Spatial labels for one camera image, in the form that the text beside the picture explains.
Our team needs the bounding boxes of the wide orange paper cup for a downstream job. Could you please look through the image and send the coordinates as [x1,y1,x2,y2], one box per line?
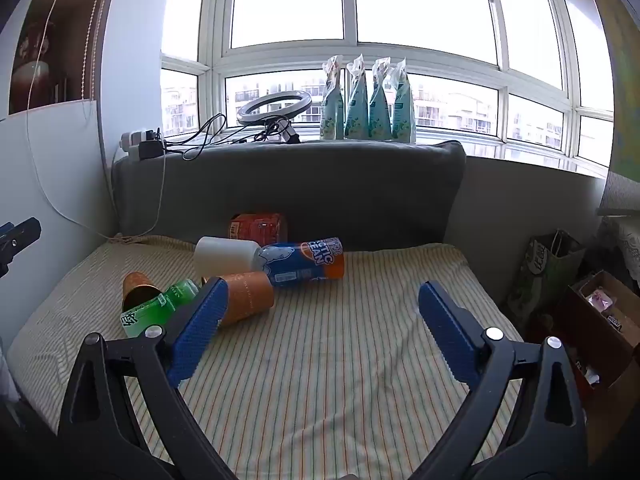
[201,271,276,329]

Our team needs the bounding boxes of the black power adapter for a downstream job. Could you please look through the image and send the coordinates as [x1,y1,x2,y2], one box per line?
[138,139,166,161]

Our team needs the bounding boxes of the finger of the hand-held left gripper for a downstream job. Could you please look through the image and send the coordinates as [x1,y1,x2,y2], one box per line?
[0,217,42,277]

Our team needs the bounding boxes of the pink packet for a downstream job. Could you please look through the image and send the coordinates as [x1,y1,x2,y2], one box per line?
[586,290,615,312]

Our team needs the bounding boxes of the ring light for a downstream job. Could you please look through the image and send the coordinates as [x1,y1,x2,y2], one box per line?
[237,91,314,145]

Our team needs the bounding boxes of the green drink bottle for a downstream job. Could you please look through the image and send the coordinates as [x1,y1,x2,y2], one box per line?
[119,279,202,339]

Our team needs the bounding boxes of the orange carton box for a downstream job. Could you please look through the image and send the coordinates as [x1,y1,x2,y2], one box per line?
[230,212,289,246]

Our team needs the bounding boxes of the cardboard box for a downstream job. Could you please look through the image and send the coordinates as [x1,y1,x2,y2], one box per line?
[547,270,640,463]

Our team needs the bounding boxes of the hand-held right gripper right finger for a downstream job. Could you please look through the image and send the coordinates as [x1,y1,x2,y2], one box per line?
[412,281,588,480]

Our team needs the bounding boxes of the white cable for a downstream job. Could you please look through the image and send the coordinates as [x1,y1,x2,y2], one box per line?
[25,0,201,247]

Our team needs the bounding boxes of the white power strip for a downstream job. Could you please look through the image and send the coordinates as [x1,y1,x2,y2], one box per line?
[120,129,162,162]

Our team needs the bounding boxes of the dark wall picture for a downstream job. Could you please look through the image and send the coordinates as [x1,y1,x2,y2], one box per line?
[8,0,122,116]

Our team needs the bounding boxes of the blue and orange drink can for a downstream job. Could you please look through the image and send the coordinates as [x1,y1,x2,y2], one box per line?
[254,237,346,289]

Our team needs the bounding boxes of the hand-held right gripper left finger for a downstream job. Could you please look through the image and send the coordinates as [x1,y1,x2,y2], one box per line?
[57,276,241,480]

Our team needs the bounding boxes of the green paper bag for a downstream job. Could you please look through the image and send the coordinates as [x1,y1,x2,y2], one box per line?
[504,230,587,332]

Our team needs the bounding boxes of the striped bed sheet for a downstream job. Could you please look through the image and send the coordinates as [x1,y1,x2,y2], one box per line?
[7,234,526,480]

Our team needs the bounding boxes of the beaded blind cord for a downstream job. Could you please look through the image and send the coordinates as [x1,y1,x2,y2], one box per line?
[84,0,114,104]

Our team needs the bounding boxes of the white cup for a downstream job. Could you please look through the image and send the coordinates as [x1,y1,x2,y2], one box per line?
[194,236,262,281]

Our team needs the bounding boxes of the white window frame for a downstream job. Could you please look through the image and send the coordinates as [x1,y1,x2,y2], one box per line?
[160,0,617,181]

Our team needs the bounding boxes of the pale green standing pouch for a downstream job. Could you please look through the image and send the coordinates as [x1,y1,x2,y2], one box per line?
[368,57,394,142]
[344,55,372,141]
[390,58,418,144]
[320,55,347,141]

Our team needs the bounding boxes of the yellow green curtain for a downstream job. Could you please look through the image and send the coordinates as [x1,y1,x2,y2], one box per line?
[579,0,640,187]

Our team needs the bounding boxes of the slim orange paper cup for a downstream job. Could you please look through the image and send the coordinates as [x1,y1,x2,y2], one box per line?
[122,271,162,314]

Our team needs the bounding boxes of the black cables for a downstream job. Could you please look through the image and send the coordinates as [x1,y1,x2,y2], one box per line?
[159,112,301,162]

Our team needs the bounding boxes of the grey padded headboard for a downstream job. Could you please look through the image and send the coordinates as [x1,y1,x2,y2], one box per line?
[111,140,467,254]

